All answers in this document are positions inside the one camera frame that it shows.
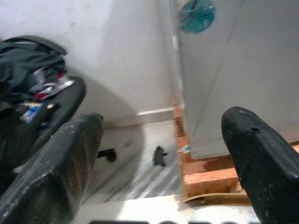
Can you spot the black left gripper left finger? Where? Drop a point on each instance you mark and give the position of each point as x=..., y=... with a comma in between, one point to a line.
x=51, y=175

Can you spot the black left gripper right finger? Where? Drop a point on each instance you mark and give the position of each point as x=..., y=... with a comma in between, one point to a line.
x=264, y=168

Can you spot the white fridge door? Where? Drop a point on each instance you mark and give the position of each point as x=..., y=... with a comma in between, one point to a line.
x=245, y=70

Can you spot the white fridge body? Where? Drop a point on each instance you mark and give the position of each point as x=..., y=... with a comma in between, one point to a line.
x=174, y=58

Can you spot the red brick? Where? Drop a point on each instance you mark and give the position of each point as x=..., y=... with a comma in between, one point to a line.
x=181, y=140
x=210, y=182

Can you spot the blue white packet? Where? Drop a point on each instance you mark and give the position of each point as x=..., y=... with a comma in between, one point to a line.
x=31, y=114

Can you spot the black office chair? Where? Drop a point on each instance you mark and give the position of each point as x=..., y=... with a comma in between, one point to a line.
x=74, y=93

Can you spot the red white printed wrapper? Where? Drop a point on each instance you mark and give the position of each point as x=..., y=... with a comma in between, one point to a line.
x=53, y=85

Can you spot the black garment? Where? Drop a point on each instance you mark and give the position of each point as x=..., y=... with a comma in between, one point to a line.
x=28, y=63

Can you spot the teal round sticker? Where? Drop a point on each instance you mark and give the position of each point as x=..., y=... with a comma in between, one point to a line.
x=196, y=16

